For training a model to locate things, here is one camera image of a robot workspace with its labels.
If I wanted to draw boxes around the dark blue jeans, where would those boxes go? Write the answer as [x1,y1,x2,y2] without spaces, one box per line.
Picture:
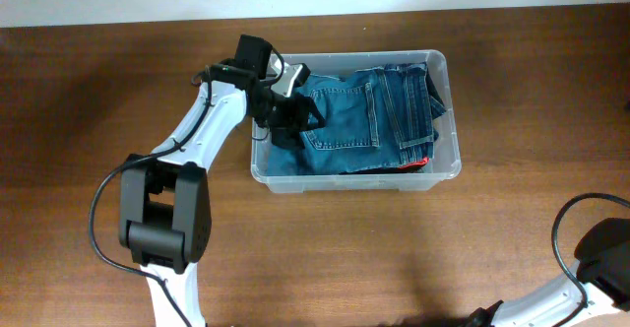
[265,62,448,176]

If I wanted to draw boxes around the black shorts red waistband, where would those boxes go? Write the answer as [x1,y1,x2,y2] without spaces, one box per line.
[347,64,446,174]

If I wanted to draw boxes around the black cloth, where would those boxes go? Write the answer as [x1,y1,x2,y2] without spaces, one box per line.
[271,128,304,151]

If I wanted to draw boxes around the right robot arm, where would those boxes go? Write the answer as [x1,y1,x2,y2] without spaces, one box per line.
[463,218,629,327]

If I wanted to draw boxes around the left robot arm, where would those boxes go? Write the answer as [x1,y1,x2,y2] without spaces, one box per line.
[119,34,325,326]

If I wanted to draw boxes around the clear plastic storage bin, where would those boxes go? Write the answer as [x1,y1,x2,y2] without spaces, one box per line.
[250,49,462,194]

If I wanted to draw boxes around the left black cable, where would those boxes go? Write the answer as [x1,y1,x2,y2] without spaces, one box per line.
[88,45,286,327]

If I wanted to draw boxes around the black cable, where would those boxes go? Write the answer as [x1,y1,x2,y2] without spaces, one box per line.
[88,45,286,327]
[550,192,630,327]

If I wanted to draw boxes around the right black cable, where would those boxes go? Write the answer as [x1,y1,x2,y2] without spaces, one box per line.
[550,192,630,327]

